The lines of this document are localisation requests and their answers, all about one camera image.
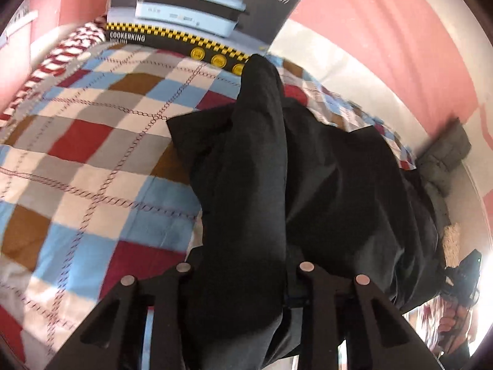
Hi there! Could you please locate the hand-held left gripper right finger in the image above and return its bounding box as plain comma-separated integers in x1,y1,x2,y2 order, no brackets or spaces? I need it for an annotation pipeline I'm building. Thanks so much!
286,261,444,370

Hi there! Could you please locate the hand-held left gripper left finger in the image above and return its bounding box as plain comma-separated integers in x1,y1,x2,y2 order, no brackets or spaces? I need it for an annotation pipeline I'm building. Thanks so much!
44,250,203,370

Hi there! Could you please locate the black jacket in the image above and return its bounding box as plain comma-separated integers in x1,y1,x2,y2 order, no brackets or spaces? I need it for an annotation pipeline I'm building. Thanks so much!
166,54,444,370

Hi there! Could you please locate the person's right hand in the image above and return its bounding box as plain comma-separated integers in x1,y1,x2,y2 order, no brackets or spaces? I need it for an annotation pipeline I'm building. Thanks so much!
437,301,469,342

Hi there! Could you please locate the speckled beige pillow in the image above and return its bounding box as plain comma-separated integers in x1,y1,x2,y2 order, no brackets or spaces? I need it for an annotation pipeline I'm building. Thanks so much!
442,224,463,268

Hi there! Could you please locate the checkered bed sheet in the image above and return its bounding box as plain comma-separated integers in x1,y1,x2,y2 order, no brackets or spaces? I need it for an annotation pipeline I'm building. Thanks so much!
0,35,420,364

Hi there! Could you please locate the red white striped cloth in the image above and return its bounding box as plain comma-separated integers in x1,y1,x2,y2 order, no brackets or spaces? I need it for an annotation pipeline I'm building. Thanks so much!
0,21,108,126

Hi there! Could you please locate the cooker cardboard box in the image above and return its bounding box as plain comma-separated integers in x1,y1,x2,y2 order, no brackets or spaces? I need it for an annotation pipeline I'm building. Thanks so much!
105,0,306,76

